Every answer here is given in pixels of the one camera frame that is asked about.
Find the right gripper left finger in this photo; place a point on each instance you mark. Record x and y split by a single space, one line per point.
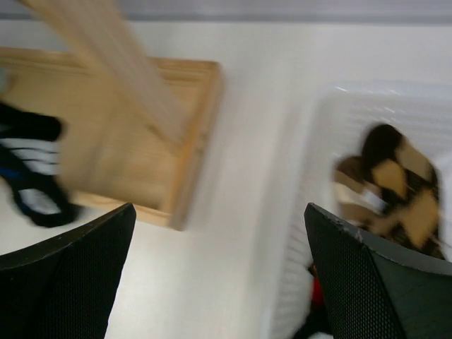
65 286

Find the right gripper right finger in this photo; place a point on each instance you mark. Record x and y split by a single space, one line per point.
374 288

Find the brown argyle sock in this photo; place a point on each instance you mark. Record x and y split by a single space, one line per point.
408 184

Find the black sock grey blue marks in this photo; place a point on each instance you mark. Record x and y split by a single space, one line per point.
30 166

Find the brown striped sock in basket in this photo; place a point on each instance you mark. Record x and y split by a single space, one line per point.
359 200

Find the white plastic basket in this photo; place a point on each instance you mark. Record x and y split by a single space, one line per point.
335 125

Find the wooden hanger rack frame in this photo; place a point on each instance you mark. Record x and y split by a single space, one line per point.
135 127

